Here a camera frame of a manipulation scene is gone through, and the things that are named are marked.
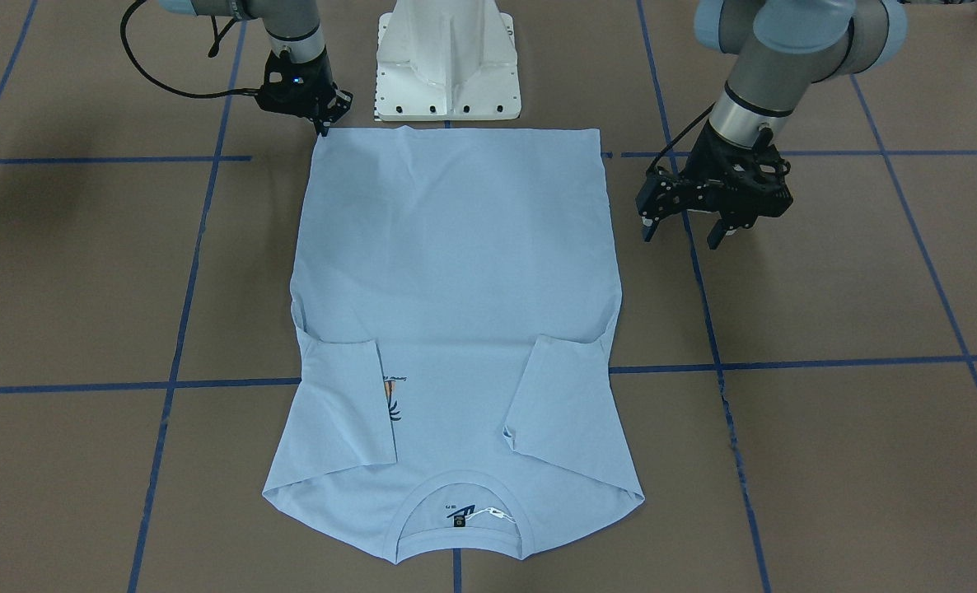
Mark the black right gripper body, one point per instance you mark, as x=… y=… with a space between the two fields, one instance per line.
x=319 y=86

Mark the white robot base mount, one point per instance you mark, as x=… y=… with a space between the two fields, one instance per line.
x=446 y=60

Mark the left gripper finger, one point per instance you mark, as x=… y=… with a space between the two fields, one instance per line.
x=720 y=230
x=649 y=228

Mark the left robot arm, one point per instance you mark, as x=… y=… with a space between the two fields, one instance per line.
x=781 y=49

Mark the light blue t-shirt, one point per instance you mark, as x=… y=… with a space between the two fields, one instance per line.
x=455 y=295

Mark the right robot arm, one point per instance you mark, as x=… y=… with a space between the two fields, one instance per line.
x=290 y=25

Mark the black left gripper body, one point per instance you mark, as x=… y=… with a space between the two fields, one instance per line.
x=668 y=192

